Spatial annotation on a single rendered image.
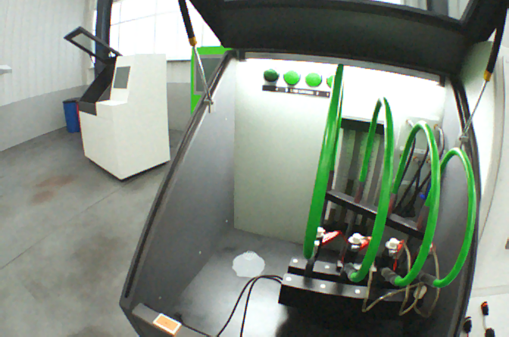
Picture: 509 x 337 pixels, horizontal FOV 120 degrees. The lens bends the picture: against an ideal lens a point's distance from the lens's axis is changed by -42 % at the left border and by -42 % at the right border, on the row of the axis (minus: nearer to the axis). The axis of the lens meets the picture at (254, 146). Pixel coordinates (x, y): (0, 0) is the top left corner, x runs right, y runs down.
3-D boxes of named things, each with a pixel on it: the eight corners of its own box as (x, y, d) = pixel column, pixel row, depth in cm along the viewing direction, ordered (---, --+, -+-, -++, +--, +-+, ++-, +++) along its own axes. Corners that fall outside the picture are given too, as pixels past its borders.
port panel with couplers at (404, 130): (383, 206, 65) (406, 100, 55) (382, 201, 68) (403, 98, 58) (421, 211, 61) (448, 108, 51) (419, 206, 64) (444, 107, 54)
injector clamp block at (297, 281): (274, 317, 53) (281, 282, 48) (285, 291, 62) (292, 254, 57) (397, 335, 42) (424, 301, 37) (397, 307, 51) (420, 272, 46)
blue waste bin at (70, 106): (62, 132, 482) (58, 101, 457) (79, 126, 536) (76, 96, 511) (73, 135, 465) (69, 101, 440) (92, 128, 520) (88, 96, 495)
